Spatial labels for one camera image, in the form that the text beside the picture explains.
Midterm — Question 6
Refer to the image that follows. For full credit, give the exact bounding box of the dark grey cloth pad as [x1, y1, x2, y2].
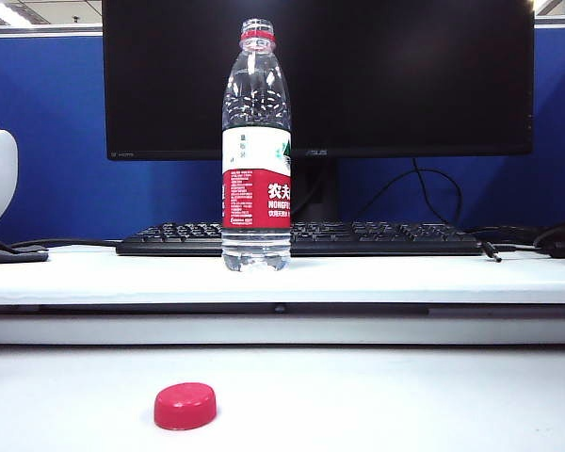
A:
[0, 234, 50, 264]

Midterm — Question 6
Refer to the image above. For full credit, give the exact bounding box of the thick black power cord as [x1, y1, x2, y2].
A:
[467, 218, 565, 249]

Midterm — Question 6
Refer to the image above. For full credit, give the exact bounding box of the thin black desk cable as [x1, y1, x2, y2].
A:
[9, 237, 121, 250]

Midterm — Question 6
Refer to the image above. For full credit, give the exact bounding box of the clear plastic water bottle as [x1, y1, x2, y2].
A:
[220, 17, 293, 273]

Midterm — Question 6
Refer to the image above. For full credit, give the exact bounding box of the black ASUS monitor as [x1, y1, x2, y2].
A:
[102, 0, 536, 222]

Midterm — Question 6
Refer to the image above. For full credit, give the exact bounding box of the black Logitech keyboard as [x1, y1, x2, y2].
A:
[116, 220, 484, 257]

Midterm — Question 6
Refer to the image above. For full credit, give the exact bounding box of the black barrel plug cable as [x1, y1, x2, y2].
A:
[480, 238, 553, 263]

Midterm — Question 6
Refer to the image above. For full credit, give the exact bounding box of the thin black monitor cable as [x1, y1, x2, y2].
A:
[354, 157, 464, 225]

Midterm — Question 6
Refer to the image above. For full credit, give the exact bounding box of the red bottle cap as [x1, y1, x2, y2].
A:
[153, 381, 218, 431]

